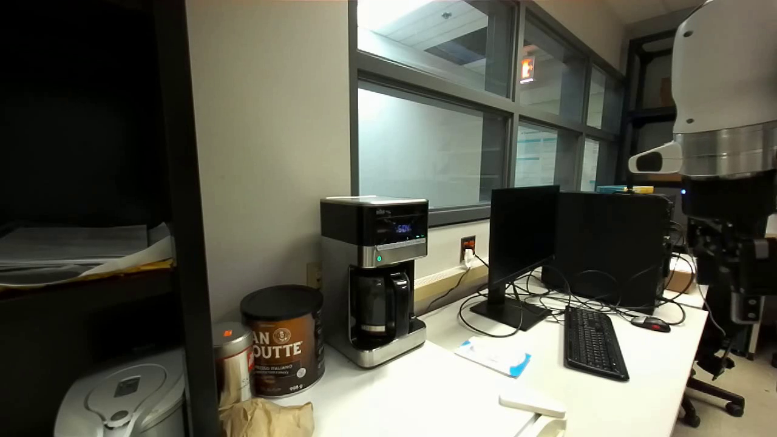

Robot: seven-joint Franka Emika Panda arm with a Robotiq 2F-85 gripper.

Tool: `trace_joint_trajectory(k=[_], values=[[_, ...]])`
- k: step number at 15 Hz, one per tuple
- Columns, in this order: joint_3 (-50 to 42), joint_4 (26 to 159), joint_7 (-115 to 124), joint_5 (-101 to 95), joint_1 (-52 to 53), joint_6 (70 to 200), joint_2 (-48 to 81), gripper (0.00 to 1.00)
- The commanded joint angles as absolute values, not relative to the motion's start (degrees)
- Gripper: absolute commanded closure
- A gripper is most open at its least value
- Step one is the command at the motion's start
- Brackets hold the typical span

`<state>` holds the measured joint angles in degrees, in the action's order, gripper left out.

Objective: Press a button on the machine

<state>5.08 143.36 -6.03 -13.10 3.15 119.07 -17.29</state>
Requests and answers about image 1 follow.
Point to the office chair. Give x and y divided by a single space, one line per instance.
716 394

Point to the white rice cooker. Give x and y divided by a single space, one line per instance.
130 394

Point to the black computer tower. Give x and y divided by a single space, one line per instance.
607 243

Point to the beige wall socket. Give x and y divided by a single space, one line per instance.
314 274

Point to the white and blue packet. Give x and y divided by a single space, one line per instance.
493 356

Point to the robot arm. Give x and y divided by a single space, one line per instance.
722 67

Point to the black computer mouse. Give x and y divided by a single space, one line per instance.
651 323

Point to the black monitor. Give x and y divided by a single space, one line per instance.
522 233

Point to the silver tin can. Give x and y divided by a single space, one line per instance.
234 364

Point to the brown coffee can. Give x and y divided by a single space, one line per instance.
285 349

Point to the glass coffee carafe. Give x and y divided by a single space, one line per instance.
379 300

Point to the black shelf unit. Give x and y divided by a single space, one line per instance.
176 152

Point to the white flat block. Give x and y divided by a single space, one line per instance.
531 402

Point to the brown paper bag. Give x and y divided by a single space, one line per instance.
267 420

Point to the lit exit sign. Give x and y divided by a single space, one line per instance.
527 70

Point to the black keyboard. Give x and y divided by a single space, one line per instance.
593 343

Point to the white plug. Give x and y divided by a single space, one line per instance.
468 257

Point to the black and silver coffee machine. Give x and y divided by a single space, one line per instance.
370 243

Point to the black wall socket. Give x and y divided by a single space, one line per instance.
467 243

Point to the window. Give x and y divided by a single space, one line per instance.
431 145

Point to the stack of papers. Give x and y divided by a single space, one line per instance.
73 249

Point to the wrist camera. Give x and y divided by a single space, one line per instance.
746 306

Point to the dark background shelf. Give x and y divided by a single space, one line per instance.
634 109

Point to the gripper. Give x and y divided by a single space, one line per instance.
725 200

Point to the cardboard box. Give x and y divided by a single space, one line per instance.
680 279

